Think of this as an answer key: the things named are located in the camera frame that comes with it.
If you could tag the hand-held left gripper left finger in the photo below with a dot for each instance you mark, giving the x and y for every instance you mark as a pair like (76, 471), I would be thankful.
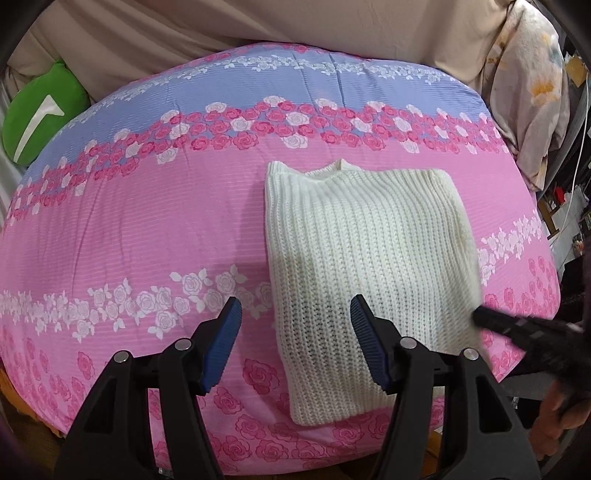
(221, 346)

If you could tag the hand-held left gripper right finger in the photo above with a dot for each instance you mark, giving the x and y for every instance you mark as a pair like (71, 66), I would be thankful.
(369, 346)

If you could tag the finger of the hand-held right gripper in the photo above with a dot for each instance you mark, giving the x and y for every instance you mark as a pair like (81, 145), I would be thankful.
(501, 323)

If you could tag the white red navy knit sweater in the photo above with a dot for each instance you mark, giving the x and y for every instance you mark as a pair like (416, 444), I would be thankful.
(369, 240)

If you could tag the person's right hand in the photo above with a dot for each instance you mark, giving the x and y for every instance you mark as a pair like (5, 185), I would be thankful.
(563, 424)

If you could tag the pink floral bedsheet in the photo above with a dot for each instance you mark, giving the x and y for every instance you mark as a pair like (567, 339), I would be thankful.
(138, 230)

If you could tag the cream floral cloth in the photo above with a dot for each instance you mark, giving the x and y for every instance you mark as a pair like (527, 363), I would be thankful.
(531, 115)

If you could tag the green pillow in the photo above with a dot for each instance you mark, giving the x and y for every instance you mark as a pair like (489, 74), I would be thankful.
(64, 87)

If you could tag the beige draped cloth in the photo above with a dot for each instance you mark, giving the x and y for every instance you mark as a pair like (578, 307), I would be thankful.
(231, 23)

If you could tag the wooden frame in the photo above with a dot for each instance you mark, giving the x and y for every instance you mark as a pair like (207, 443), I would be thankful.
(549, 214)

